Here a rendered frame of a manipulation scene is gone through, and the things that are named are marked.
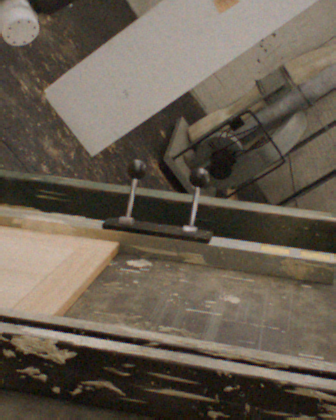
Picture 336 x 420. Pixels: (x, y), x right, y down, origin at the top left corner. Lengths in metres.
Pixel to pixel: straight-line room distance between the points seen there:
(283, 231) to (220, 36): 3.40
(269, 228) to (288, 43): 7.85
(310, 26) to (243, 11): 4.53
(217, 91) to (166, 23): 4.64
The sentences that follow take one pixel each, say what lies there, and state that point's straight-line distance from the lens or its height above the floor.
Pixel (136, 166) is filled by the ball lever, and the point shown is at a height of 1.42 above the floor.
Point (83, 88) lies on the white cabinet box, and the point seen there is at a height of 0.27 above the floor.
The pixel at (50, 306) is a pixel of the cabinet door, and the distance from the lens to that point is 0.99.
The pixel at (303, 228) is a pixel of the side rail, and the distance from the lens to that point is 1.45.
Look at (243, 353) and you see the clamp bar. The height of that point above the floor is 1.57.
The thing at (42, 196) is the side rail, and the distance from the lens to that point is 1.55.
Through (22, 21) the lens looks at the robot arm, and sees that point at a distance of 1.25.
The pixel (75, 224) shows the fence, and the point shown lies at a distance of 1.28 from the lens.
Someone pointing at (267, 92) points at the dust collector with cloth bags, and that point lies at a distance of 6.80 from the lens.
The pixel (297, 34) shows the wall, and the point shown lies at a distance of 9.23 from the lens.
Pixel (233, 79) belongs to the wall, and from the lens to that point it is 9.32.
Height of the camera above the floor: 1.82
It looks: 18 degrees down
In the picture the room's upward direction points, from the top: 58 degrees clockwise
